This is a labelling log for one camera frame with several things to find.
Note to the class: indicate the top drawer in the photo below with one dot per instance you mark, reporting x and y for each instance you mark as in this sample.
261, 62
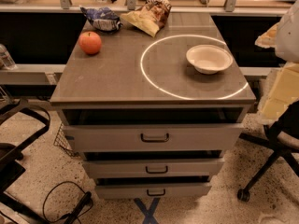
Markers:
139, 138

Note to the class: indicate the yellow brown chip bag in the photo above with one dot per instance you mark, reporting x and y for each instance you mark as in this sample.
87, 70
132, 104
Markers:
150, 18

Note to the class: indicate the clear plastic bottle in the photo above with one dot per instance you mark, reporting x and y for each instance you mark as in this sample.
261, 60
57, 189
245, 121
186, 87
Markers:
6, 58

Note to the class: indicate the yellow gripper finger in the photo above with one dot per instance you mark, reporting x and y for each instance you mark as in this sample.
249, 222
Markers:
268, 39
280, 90

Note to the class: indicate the bottom drawer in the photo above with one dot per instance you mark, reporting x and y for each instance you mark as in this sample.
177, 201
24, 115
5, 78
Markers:
152, 190

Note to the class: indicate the black office chair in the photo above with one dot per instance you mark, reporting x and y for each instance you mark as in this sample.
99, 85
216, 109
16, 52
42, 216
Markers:
283, 138

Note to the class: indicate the grey drawer cabinet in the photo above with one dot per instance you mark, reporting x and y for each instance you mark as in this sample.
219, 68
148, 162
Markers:
137, 79

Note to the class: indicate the red apple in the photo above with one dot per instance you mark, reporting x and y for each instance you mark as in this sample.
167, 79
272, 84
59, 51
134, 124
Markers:
90, 42

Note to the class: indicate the blue chip bag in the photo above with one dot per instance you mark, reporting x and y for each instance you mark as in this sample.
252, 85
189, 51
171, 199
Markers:
102, 19

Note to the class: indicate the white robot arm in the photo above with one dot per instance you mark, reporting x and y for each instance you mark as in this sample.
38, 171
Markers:
287, 40

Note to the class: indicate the drawer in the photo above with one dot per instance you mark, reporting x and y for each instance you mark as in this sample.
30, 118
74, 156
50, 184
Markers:
139, 138
152, 190
152, 168

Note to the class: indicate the white paper bowl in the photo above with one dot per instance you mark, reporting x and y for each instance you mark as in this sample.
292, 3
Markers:
209, 59

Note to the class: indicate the blue tape cross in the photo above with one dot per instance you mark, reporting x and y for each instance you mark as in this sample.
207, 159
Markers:
148, 212

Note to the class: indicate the middle drawer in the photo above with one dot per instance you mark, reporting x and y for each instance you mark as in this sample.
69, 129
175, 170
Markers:
152, 168

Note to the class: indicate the wire mesh basket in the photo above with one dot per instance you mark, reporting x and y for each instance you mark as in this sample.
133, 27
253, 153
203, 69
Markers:
61, 142

